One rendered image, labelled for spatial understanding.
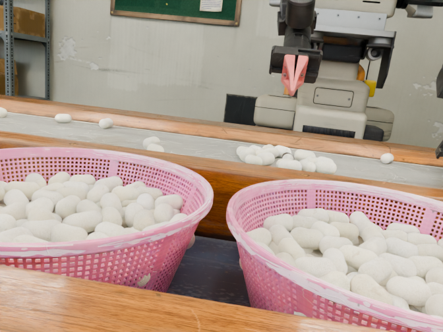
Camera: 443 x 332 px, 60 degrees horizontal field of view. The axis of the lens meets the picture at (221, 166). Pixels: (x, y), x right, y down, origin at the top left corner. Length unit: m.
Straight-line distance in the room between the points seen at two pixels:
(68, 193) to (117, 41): 2.61
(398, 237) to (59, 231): 0.31
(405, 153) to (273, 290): 0.65
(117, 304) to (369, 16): 1.19
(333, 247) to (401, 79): 2.47
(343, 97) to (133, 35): 1.95
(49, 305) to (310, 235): 0.23
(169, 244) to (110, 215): 0.09
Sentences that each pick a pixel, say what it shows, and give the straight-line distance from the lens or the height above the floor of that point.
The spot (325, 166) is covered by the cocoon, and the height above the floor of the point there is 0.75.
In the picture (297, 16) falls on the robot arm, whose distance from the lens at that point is 0.84.
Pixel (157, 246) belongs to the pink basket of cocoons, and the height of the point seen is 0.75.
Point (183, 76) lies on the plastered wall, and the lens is 2.81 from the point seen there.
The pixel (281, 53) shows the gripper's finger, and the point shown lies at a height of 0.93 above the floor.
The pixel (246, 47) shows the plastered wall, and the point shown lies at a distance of 2.73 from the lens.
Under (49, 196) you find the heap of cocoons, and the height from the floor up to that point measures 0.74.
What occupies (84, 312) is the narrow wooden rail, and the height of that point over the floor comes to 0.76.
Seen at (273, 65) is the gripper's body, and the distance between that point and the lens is 0.84.
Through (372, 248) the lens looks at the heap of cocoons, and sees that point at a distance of 0.37.
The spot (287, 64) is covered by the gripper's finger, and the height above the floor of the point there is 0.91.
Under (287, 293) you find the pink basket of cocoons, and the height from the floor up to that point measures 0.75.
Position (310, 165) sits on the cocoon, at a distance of 0.60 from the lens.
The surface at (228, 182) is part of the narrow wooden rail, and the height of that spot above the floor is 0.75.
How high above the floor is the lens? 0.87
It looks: 13 degrees down
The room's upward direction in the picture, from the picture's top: 6 degrees clockwise
